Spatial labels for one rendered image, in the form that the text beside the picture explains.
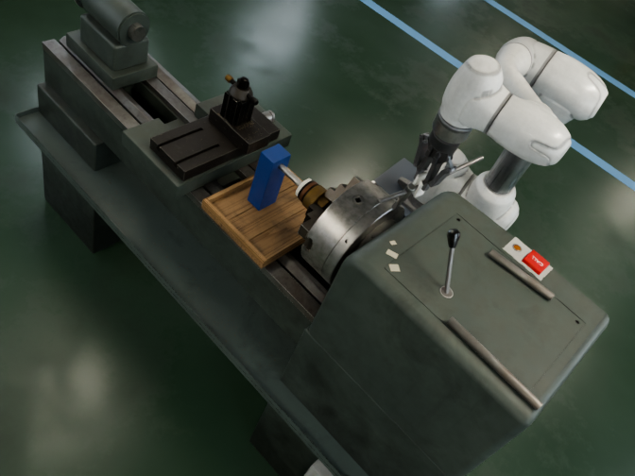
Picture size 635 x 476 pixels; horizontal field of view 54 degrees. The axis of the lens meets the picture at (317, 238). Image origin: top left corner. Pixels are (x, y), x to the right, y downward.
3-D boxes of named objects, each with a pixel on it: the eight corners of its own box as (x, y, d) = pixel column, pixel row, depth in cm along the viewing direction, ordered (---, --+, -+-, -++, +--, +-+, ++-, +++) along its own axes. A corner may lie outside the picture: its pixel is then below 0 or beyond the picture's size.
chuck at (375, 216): (391, 245, 205) (416, 189, 179) (323, 301, 192) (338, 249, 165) (384, 238, 207) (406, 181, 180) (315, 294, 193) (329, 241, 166)
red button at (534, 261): (546, 267, 176) (550, 263, 175) (537, 277, 173) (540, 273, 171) (529, 253, 178) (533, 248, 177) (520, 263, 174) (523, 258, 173)
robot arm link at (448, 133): (461, 96, 148) (452, 114, 153) (431, 106, 144) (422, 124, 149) (484, 124, 144) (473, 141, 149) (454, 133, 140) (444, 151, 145)
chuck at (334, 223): (384, 237, 207) (406, 180, 180) (315, 294, 193) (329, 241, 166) (364, 220, 209) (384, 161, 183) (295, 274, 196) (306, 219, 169)
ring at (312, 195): (341, 193, 190) (320, 173, 193) (320, 204, 184) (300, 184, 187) (332, 212, 197) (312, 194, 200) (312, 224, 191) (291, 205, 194)
